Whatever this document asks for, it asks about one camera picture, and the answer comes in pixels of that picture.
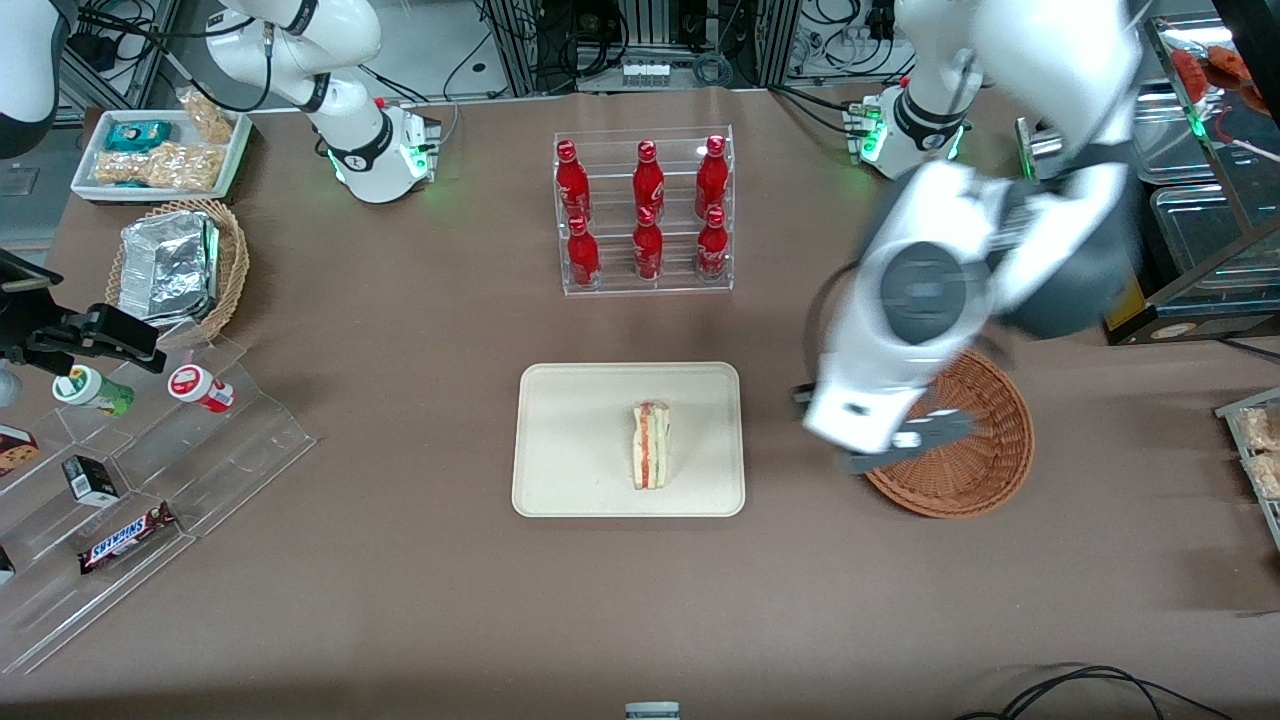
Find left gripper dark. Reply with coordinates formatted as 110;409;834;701
838;410;978;477

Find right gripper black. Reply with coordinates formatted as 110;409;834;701
0;298;168;375

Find triangle sandwich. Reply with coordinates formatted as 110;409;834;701
630;401;673;492

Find brown round wicker basket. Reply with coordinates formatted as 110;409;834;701
862;348;1036;519

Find light wicker basket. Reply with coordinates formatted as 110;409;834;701
104;198;251;349

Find cream rectangular tray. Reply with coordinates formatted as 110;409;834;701
511;361;747;519

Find clear tray with snacks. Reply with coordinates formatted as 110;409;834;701
1215;388;1280;551

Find green snack can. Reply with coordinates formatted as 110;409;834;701
52;365;136;418

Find silver foil pack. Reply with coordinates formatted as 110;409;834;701
118;210;221;323

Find red snack can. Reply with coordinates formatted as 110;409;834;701
167;364;237;414

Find white snack bin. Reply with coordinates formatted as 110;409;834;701
70;108;255;204

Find black box with barcode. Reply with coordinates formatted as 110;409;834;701
62;455;121;507

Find clear acrylic stepped shelf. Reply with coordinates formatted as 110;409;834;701
0;335;318;676

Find brown cookie box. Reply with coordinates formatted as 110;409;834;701
0;425;41;478

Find large peanut snack bag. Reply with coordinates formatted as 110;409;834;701
93;142;226;191

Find Snickers chocolate bar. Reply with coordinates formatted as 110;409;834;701
78;502;178;575

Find teal snack packet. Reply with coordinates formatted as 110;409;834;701
105;120;173;153

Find small peanut snack bag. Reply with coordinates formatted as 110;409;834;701
178;88;237;144

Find red Coca-Cola bottle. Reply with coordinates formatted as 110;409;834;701
633;206;665;282
568;215;602;289
697;205;730;281
633;140;666;216
556;140;592;223
695;135;729;216

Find clear acrylic bottle rack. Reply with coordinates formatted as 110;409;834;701
553;126;736;297

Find clear plastic container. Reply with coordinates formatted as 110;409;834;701
1130;80;1233;186
1150;185;1280;291

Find red snack packets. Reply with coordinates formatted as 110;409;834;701
1170;45;1261;111

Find black cable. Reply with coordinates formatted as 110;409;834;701
950;665;1236;720

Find black display shelf frame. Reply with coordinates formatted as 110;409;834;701
1105;0;1280;346

